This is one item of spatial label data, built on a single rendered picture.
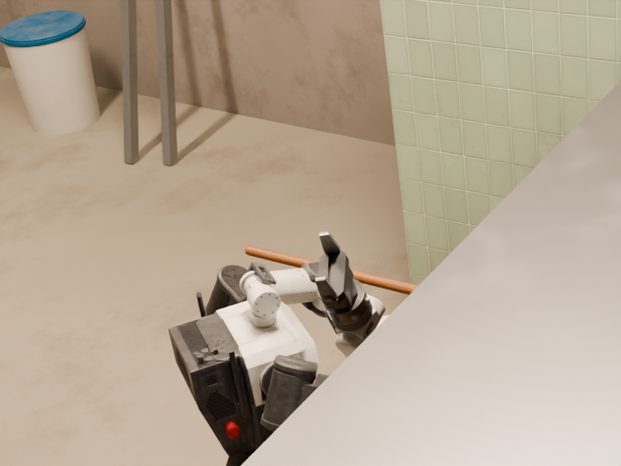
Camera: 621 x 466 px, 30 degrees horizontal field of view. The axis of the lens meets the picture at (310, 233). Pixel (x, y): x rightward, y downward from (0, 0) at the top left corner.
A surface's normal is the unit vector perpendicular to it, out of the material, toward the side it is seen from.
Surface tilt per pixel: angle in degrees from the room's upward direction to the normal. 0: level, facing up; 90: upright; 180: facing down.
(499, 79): 90
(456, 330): 0
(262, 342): 0
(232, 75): 90
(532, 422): 0
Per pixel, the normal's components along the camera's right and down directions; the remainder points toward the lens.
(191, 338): -0.14, -0.86
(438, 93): -0.57, 0.48
